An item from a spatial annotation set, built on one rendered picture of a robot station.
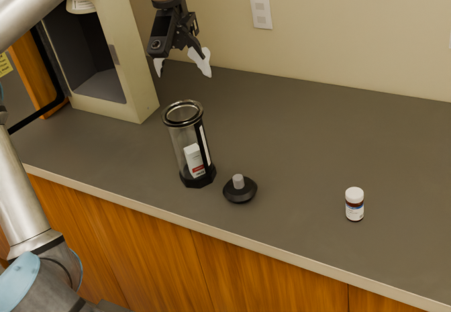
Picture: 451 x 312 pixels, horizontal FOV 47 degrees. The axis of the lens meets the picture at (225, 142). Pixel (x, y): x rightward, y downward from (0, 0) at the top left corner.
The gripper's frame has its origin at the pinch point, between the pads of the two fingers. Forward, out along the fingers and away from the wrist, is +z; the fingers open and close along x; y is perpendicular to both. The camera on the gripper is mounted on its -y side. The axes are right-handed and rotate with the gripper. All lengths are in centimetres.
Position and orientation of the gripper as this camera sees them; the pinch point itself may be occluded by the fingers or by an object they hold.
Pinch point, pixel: (183, 78)
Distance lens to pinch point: 127.0
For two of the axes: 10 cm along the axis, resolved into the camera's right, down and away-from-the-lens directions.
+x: -9.4, -0.5, 3.3
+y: 2.9, -6.3, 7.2
